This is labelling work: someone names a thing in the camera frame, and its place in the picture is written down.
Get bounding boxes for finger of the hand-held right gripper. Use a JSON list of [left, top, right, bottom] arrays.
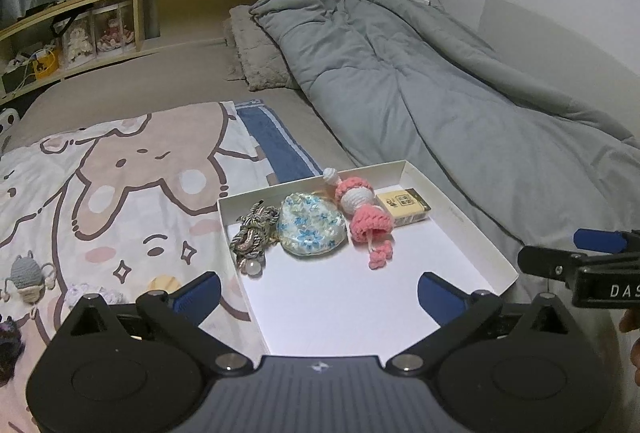
[[572, 228, 640, 253], [517, 245, 588, 286]]

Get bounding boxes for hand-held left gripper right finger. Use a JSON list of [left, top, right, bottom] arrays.
[[385, 272, 583, 376]]

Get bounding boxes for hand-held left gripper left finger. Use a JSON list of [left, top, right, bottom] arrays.
[[55, 272, 253, 376]]

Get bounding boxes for oval wooden block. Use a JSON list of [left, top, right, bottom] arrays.
[[148, 275, 182, 299]]

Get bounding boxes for braided cord with pearl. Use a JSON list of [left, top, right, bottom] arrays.
[[229, 200, 281, 276]]

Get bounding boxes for small yellow card box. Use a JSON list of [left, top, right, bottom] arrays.
[[375, 188, 433, 229]]

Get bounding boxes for pale blue crochet piece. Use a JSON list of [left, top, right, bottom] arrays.
[[62, 283, 126, 309]]

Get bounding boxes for white cardboard box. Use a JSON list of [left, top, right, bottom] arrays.
[[218, 160, 519, 359]]

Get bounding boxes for pink white crochet doll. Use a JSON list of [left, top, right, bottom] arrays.
[[321, 167, 396, 271]]

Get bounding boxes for floral embroidered pouch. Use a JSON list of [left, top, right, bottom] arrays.
[[276, 192, 348, 259]]

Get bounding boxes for grey crochet doll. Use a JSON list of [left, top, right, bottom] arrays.
[[0, 250, 58, 309]]

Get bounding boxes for dark crochet piece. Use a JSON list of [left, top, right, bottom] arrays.
[[0, 318, 26, 386]]

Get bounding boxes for person's right hand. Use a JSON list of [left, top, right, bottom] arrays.
[[619, 307, 640, 385]]

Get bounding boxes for cartoon printed blanket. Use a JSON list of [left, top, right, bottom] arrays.
[[0, 100, 281, 433]]

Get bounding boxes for grey comforter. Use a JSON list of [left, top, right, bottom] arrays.
[[248, 0, 640, 259]]

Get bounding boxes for bed with taupe sheet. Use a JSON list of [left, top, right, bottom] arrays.
[[0, 38, 351, 164]]

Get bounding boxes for beige fluffy pillow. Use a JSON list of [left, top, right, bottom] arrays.
[[222, 4, 301, 92]]

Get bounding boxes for white heater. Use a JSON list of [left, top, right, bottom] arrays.
[[0, 109, 21, 149]]

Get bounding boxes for clear case with pink doll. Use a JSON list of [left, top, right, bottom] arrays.
[[92, 6, 138, 56]]

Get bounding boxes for yellow storage box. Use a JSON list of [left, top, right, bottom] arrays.
[[32, 49, 60, 80]]

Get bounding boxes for clear case with cream doll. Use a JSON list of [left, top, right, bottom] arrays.
[[60, 13, 98, 66]]

